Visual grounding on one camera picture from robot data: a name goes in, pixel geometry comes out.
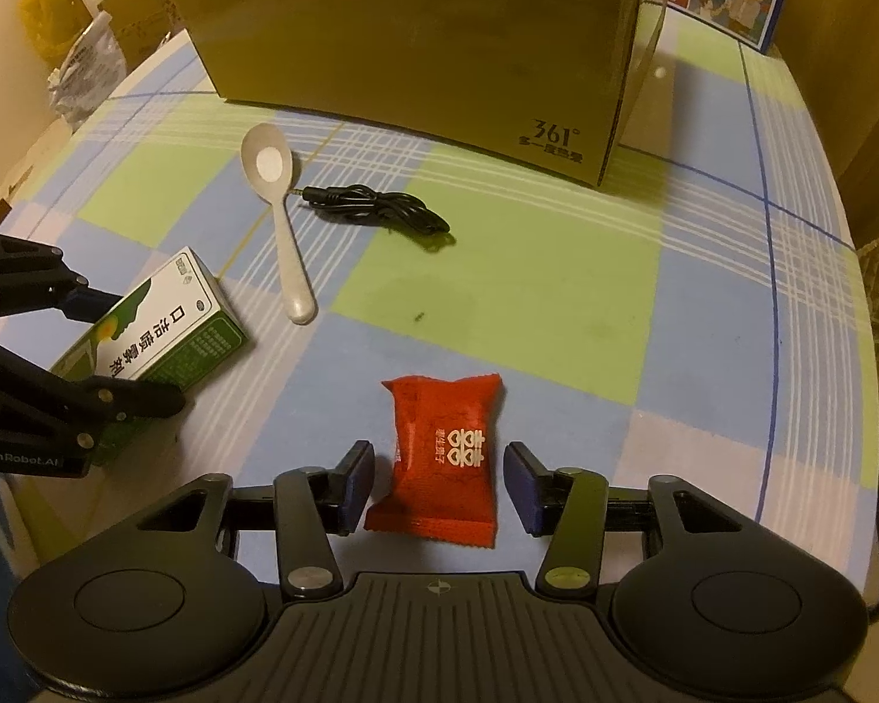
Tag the yellow plastic bag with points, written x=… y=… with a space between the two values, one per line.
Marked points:
x=55 y=0

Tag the red candy packet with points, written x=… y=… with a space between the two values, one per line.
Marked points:
x=443 y=461

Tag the brown cardboard carton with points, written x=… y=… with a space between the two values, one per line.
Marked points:
x=139 y=0

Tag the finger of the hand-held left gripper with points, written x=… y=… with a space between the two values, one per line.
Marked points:
x=139 y=399
x=91 y=305

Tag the green white spray box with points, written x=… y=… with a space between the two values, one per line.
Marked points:
x=176 y=322

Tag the cardboard box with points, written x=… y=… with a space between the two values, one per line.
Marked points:
x=425 y=36

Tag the white spoon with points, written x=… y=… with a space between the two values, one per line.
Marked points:
x=267 y=161

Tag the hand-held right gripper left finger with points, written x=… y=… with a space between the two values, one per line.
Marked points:
x=355 y=487

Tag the plaid cloth covered desktop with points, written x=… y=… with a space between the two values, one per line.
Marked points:
x=557 y=293

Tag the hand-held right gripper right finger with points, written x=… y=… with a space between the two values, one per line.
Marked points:
x=521 y=487

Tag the crumpled clear plastic bag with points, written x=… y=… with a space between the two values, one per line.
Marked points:
x=88 y=73

